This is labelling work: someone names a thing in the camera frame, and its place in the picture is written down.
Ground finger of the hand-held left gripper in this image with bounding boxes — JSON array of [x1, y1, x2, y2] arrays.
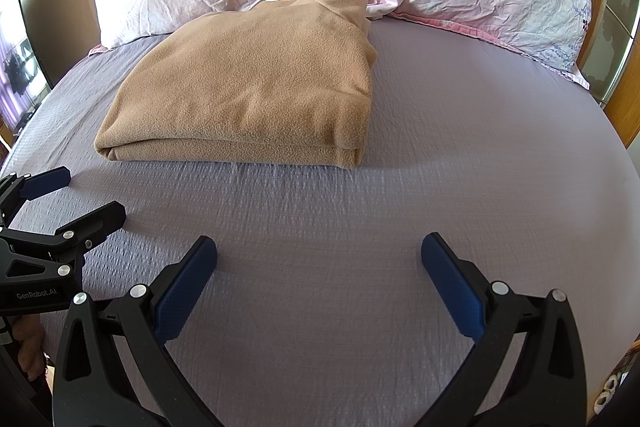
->
[[0, 166, 72, 229], [0, 201, 127, 289]]

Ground tan fleece garment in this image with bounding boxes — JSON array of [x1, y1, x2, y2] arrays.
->
[[95, 0, 379, 170]]

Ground wooden headboard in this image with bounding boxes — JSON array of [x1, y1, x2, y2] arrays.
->
[[575, 0, 640, 148]]

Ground white slippers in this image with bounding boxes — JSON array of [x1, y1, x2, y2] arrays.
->
[[592, 369, 627, 414]]

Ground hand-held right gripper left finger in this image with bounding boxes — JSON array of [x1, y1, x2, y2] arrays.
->
[[52, 236, 219, 427]]

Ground window with curtain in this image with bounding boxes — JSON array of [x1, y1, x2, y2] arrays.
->
[[0, 0, 51, 142]]

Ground purple bed sheet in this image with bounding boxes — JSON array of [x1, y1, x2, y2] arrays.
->
[[0, 18, 634, 427]]

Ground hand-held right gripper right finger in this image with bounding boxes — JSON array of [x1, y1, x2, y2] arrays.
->
[[421, 232, 589, 427]]

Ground person's left hand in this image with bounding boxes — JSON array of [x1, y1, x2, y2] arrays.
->
[[11, 313, 47, 382]]

